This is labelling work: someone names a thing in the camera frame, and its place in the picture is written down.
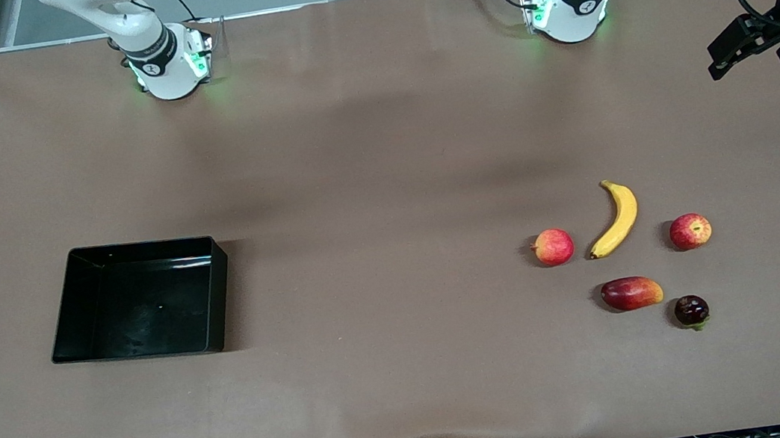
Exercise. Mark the red yellow apple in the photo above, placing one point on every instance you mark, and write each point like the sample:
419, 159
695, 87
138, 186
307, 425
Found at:
690, 231

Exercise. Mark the yellow banana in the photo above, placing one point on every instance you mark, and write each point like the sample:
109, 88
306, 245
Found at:
621, 219

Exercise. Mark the black plastic box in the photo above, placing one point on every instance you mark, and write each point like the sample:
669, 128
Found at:
137, 305

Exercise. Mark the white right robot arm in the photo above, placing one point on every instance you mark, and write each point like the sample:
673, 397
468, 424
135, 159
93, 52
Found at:
163, 72

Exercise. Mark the dark purple mangosteen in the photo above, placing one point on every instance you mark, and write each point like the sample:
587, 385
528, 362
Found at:
691, 310

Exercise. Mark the red mango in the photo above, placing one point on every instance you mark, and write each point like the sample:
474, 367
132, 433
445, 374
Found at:
631, 293

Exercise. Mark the red pomegranate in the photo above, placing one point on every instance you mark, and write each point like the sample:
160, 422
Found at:
553, 247

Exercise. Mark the brown table cover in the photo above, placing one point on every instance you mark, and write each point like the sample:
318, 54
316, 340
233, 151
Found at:
379, 137

